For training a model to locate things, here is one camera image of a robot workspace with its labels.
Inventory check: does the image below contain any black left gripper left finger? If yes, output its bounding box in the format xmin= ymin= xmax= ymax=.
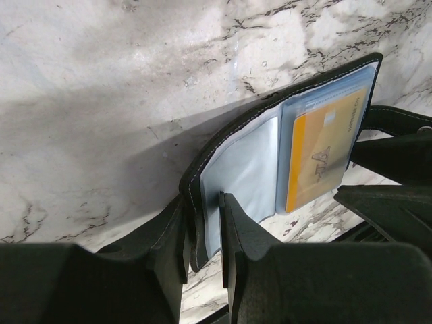
xmin=1 ymin=197 xmax=188 ymax=323

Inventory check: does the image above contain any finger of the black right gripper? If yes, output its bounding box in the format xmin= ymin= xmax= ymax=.
xmin=350 ymin=133 xmax=431 ymax=184
xmin=334 ymin=185 xmax=431 ymax=242

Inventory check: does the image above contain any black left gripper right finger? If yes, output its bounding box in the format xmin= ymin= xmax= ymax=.
xmin=219 ymin=193 xmax=431 ymax=323

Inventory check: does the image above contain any black leather card holder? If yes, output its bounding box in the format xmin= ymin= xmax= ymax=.
xmin=178 ymin=52 xmax=432 ymax=273

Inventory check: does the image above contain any yellow credit card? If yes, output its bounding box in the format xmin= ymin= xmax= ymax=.
xmin=284 ymin=86 xmax=369 ymax=213

